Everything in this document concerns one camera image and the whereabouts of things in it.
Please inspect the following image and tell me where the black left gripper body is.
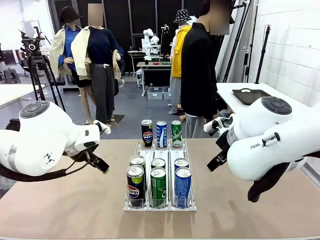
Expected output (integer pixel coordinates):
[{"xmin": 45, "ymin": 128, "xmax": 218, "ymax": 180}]
[{"xmin": 63, "ymin": 143, "xmax": 100, "ymax": 161}]

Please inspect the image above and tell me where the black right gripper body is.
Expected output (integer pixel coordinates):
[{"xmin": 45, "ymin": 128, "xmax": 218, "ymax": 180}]
[{"xmin": 215, "ymin": 129, "xmax": 235, "ymax": 156}]

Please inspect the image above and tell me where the Pepsi can lime green band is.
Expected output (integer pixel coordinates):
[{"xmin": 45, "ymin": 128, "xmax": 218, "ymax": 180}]
[
  {"xmin": 126, "ymin": 164, "xmax": 147, "ymax": 209},
  {"xmin": 129, "ymin": 155, "xmax": 147, "ymax": 176}
]

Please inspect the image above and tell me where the dark brown serving tray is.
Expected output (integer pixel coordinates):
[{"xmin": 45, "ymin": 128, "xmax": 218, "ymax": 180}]
[{"xmin": 232, "ymin": 87, "xmax": 272, "ymax": 106}]

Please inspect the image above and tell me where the green Chilsung cider can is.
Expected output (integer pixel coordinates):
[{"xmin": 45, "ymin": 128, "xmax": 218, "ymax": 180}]
[
  {"xmin": 149, "ymin": 166, "xmax": 167, "ymax": 209},
  {"xmin": 171, "ymin": 120, "xmax": 183, "ymax": 148},
  {"xmin": 150, "ymin": 157, "xmax": 167, "ymax": 171}
]

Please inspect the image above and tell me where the person in black cardigan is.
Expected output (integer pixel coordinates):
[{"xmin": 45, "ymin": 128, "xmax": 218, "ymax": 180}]
[{"xmin": 179, "ymin": 0, "xmax": 231, "ymax": 139}]

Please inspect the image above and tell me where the blue Pocari Sweat can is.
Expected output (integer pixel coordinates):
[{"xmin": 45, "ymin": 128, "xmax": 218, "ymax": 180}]
[
  {"xmin": 174, "ymin": 166, "xmax": 193, "ymax": 209},
  {"xmin": 173, "ymin": 157, "xmax": 190, "ymax": 171},
  {"xmin": 156, "ymin": 120, "xmax": 168, "ymax": 149}
]

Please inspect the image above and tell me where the white table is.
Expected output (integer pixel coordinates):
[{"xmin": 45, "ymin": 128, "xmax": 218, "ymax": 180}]
[
  {"xmin": 0, "ymin": 83, "xmax": 46, "ymax": 110},
  {"xmin": 216, "ymin": 82, "xmax": 313, "ymax": 118}
]

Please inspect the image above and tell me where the black Pepsi can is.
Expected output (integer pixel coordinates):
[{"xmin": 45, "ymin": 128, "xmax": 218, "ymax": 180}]
[{"xmin": 141, "ymin": 119, "xmax": 154, "ymax": 148}]

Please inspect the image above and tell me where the clear acrylic can dispenser rack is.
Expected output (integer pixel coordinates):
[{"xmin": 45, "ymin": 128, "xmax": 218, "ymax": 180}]
[{"xmin": 123, "ymin": 139, "xmax": 198, "ymax": 213}]

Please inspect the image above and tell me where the black backpack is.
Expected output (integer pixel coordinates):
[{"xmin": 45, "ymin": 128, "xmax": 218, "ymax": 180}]
[{"xmin": 5, "ymin": 118, "xmax": 21, "ymax": 132}]

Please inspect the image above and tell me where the grey storage bin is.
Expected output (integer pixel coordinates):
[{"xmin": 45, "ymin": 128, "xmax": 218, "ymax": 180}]
[
  {"xmin": 146, "ymin": 86, "xmax": 164, "ymax": 101},
  {"xmin": 162, "ymin": 86, "xmax": 173, "ymax": 101}
]

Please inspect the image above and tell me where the black light stand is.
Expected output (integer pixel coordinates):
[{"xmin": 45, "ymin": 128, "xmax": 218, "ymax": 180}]
[{"xmin": 254, "ymin": 24, "xmax": 272, "ymax": 85}]

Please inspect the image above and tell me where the mannequin yellow hoodie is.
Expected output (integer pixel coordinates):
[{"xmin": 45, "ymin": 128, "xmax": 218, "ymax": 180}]
[{"xmin": 169, "ymin": 22, "xmax": 193, "ymax": 116}]

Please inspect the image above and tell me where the grey step stool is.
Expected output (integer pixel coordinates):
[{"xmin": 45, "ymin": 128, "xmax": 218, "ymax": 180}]
[{"xmin": 2, "ymin": 68, "xmax": 22, "ymax": 85}]

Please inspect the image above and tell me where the black leaning stand pole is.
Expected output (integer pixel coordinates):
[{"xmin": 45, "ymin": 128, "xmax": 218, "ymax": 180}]
[{"xmin": 223, "ymin": 0, "xmax": 254, "ymax": 83}]

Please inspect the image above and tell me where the grey background work table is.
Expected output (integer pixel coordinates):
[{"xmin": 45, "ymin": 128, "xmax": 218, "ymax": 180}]
[{"xmin": 136, "ymin": 61, "xmax": 173, "ymax": 97}]

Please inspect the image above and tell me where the mannequin cream jacket navy top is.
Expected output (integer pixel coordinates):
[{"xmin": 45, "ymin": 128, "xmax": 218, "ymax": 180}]
[{"xmin": 70, "ymin": 3, "xmax": 123, "ymax": 128}]

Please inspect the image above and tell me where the mannequin blue shirt beige coat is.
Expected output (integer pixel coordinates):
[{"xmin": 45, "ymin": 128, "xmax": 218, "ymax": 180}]
[{"xmin": 48, "ymin": 21, "xmax": 97, "ymax": 126}]

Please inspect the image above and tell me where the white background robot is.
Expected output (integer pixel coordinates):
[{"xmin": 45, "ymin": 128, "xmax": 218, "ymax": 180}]
[{"xmin": 141, "ymin": 28, "xmax": 161, "ymax": 62}]

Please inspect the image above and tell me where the black white patterned bucket hat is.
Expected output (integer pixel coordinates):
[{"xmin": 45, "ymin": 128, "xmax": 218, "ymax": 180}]
[{"xmin": 173, "ymin": 9, "xmax": 193, "ymax": 24}]

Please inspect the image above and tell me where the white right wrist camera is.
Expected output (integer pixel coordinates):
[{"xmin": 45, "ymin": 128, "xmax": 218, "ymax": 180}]
[{"xmin": 203, "ymin": 113, "xmax": 235, "ymax": 137}]

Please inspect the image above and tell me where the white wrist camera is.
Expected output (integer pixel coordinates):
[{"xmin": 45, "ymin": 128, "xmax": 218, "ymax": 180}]
[
  {"xmin": 92, "ymin": 119, "xmax": 112, "ymax": 136},
  {"xmin": 203, "ymin": 113, "xmax": 235, "ymax": 137}
]

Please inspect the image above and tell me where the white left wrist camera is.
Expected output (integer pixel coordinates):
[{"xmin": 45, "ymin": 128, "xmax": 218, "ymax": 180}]
[{"xmin": 92, "ymin": 119, "xmax": 112, "ymax": 136}]

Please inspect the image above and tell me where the dark mannequin base plate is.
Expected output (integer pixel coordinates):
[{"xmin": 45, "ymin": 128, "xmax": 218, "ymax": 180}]
[{"xmin": 109, "ymin": 114, "xmax": 126, "ymax": 125}]

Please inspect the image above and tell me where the black left arm cable sleeve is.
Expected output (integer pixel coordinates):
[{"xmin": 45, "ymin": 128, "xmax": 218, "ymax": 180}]
[{"xmin": 0, "ymin": 149, "xmax": 91, "ymax": 183}]

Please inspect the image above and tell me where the black video camera tripod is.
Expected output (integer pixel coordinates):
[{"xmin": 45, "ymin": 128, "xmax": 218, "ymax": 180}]
[{"xmin": 18, "ymin": 26, "xmax": 67, "ymax": 113}]

